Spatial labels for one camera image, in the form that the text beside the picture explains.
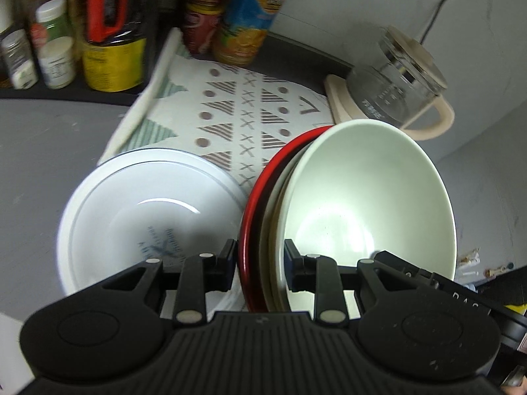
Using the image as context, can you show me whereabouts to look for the orange juice bottle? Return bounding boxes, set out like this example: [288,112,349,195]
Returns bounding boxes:
[212,0,304,67]

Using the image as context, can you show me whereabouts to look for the patterned table mat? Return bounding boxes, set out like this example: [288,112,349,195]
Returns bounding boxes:
[97,28,335,313]

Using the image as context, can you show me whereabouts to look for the green jar with white lid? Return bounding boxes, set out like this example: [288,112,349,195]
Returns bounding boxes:
[35,0,70,44]

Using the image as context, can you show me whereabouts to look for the white sheet of paper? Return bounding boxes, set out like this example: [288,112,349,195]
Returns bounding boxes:
[0,312,36,395]

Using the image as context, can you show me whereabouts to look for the cream plate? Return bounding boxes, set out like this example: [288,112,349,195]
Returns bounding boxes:
[260,142,318,312]

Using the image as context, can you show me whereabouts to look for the glass kettle with cream handle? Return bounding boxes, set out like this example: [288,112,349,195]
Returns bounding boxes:
[345,26,456,141]

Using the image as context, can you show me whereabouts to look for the large white plate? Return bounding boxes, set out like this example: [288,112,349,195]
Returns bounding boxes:
[57,147,250,297]

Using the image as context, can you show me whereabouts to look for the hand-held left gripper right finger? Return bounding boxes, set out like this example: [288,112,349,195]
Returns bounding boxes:
[284,239,412,324]

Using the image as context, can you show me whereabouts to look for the red snack can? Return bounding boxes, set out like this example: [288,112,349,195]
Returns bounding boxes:
[181,0,230,57]

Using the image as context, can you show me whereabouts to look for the cream kettle base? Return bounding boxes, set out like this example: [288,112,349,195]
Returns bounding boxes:
[323,74,412,133]

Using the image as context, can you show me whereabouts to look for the oil bottle with red handle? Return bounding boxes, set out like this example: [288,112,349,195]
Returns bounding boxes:
[80,0,150,92]

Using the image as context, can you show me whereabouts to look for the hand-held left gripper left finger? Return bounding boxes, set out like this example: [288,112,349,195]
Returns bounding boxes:
[99,239,238,325]

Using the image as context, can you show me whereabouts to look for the small jar with silver cap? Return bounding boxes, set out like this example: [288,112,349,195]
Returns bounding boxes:
[0,29,40,90]

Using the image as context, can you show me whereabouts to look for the pale green bowl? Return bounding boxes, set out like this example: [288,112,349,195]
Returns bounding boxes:
[280,119,457,312]

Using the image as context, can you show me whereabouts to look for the black cable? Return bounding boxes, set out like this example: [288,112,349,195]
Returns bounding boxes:
[419,0,495,47]

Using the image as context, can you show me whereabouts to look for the red plate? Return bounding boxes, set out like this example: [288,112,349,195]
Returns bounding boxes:
[239,125,332,314]

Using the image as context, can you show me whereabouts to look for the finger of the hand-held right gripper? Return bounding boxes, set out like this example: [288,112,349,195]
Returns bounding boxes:
[373,250,419,283]

